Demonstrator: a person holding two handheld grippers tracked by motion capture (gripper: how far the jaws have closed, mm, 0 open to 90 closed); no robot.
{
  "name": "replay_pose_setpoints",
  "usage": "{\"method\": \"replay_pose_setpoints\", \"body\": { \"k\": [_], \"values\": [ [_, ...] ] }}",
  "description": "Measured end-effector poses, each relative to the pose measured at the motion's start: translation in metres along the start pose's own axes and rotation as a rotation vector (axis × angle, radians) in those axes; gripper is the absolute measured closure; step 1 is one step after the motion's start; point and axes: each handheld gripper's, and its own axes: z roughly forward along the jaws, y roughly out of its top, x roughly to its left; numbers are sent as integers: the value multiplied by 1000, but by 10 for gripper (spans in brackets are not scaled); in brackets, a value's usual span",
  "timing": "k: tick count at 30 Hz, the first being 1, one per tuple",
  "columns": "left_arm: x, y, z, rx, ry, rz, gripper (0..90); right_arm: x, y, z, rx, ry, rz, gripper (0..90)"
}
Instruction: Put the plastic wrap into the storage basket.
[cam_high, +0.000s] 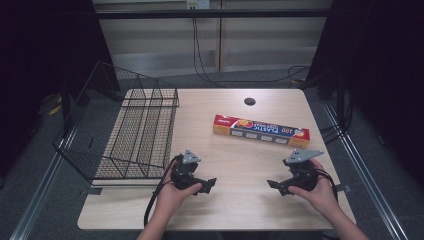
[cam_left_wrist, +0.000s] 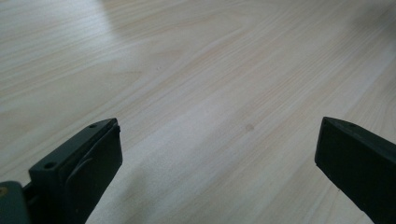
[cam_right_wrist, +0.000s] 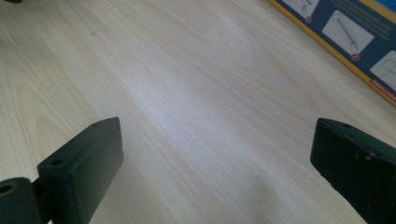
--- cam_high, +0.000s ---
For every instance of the metal floor rail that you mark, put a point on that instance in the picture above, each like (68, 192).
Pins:
(363, 166)
(40, 186)

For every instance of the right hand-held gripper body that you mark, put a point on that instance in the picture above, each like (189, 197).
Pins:
(301, 173)

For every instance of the red and orange wrap box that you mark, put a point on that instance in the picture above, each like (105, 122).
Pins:
(260, 130)

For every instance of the grey metal table bracket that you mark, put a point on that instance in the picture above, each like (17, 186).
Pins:
(90, 191)
(343, 188)

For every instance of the black curtain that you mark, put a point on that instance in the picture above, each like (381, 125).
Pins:
(383, 66)
(33, 60)

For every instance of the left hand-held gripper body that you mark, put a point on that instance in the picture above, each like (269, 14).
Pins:
(186, 173)

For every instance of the person's left hand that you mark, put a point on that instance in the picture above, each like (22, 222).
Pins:
(171, 200)

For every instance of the black horizontal wall bar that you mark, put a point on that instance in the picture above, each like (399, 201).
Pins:
(213, 13)

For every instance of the person's right hand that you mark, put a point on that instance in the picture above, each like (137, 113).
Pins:
(320, 195)

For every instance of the white wall power outlet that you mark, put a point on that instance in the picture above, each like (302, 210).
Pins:
(198, 4)

